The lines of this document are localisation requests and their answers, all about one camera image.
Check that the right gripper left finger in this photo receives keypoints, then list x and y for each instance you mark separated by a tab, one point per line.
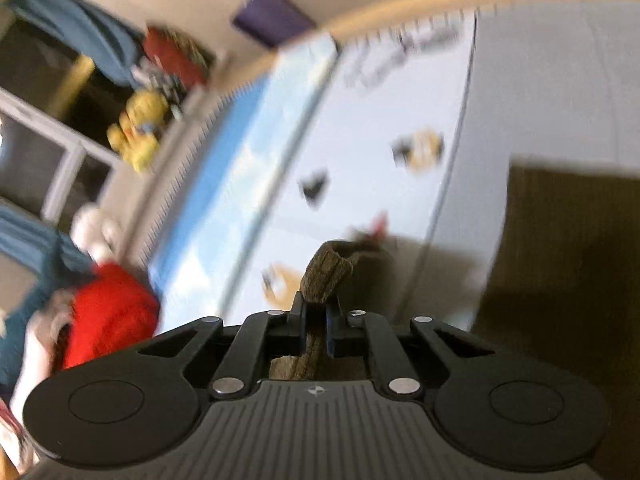
269	345

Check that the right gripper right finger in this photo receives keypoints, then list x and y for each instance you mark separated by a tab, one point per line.
368	335

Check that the brown corduroy pants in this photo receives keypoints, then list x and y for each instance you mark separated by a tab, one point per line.
544	385

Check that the red folded blanket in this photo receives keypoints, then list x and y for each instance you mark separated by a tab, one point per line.
112	312

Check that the deer print bed sheet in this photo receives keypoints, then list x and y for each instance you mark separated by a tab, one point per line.
374	160

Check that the white mushroom plush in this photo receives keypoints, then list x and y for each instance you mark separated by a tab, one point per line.
96	233

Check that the yellow bear plush toys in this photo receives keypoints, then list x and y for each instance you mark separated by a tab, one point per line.
135	136

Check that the teal shark plush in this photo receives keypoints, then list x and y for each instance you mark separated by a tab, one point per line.
36	260

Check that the dark red cushion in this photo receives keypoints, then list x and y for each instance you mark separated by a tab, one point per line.
179	55

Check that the blue curtain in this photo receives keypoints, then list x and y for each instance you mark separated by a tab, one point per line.
113	45

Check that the white window frame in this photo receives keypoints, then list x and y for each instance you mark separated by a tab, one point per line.
48	169

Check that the purple folder against wall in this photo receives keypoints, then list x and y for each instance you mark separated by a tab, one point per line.
272	22

